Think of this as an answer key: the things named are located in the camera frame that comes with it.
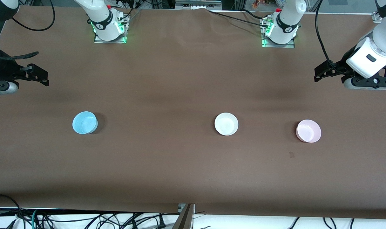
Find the light blue bowl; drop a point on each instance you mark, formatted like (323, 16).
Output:
(84, 123)

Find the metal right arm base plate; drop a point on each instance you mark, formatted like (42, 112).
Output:
(99, 41)

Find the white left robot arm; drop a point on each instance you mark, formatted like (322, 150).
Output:
(286, 19)

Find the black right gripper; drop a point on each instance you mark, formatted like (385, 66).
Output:
(5, 70)

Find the grey metal post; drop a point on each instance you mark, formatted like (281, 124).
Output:
(184, 219)

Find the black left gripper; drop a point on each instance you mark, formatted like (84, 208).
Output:
(338, 69)

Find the pink bowl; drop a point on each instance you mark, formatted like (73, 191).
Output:
(308, 131)

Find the brown table cover sheet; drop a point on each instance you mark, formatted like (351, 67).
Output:
(180, 165)

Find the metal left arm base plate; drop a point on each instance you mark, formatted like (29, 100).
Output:
(289, 45)

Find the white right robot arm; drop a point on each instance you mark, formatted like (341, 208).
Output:
(100, 19)

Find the white bowl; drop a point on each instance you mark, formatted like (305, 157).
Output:
(226, 124)

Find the silver corner bracket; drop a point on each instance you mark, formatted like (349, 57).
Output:
(377, 16)

